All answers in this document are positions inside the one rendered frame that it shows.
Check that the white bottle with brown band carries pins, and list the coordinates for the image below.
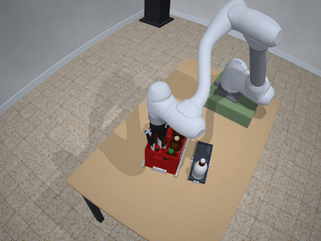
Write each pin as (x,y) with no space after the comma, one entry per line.
(199,169)

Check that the red bottle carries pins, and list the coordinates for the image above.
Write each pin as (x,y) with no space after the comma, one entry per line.
(169,132)
(157,149)

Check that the brown bottle with white cap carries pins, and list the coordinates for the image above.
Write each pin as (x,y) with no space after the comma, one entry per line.
(164,142)

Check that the brown glass bottle with cream cap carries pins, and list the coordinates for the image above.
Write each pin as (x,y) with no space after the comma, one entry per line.
(175,144)

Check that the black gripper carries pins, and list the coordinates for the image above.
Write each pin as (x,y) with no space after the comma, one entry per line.
(161,134)

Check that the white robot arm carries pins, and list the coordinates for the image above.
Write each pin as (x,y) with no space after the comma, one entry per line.
(260,32)

